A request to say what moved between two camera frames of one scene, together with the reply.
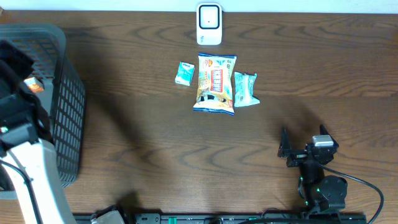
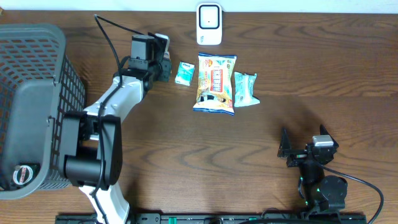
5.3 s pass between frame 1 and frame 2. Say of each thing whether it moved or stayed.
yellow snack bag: stayed
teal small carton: stayed
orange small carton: moved
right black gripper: stayed
